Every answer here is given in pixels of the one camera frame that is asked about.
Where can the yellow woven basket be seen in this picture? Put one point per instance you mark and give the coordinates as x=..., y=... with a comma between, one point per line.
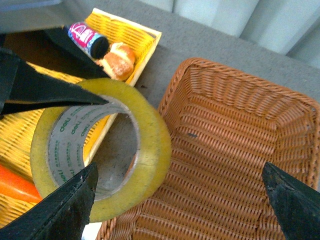
x=17, y=130

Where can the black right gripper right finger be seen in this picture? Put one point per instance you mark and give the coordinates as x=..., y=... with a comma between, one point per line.
x=295, y=204

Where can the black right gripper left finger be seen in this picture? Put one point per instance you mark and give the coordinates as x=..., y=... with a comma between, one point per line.
x=62, y=215

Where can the yellow packing tape roll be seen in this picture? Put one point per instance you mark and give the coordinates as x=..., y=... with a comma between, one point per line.
x=65, y=139

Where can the small pink labelled jar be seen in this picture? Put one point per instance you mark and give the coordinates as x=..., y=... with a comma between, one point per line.
x=92, y=43

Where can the brown wicker basket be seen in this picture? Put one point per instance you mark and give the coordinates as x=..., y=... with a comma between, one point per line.
x=224, y=126

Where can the toy croissant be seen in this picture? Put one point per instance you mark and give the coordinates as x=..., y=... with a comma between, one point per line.
x=119, y=62

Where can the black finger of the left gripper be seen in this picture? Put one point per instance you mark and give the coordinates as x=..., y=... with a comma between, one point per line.
x=23, y=89
x=85, y=66

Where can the orange toy carrot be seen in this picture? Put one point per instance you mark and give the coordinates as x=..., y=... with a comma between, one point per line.
x=16, y=187

